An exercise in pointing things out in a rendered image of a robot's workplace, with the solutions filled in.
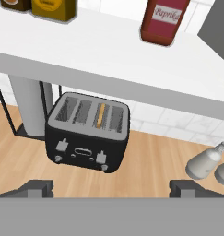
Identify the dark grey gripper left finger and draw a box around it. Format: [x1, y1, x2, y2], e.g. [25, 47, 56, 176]
[0, 180, 54, 199]

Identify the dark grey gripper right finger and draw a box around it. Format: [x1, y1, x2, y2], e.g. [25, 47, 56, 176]
[169, 180, 224, 199]

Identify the black four-slot toaster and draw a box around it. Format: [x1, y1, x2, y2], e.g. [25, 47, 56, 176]
[44, 91, 131, 173]

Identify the bread slice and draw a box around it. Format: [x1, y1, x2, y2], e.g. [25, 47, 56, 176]
[96, 103, 106, 129]

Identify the grey shaker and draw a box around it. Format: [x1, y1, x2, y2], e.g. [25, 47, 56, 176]
[185, 139, 224, 181]
[214, 159, 224, 186]

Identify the white paper towel roll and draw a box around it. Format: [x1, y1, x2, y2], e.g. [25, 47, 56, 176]
[8, 75, 53, 138]

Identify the white shelf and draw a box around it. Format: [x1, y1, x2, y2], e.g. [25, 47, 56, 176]
[0, 0, 224, 122]

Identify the grey cabinet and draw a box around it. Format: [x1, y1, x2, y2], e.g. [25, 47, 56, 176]
[197, 0, 224, 65]

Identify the red paprika jar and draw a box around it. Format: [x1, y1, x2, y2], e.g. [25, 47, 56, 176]
[140, 0, 191, 47]

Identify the yellow spice box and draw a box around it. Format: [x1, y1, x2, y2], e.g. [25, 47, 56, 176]
[30, 0, 77, 22]

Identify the brown spice box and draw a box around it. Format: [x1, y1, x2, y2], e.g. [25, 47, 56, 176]
[0, 0, 32, 13]

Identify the black wire towel holder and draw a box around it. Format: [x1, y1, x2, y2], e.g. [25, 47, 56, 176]
[0, 73, 63, 142]

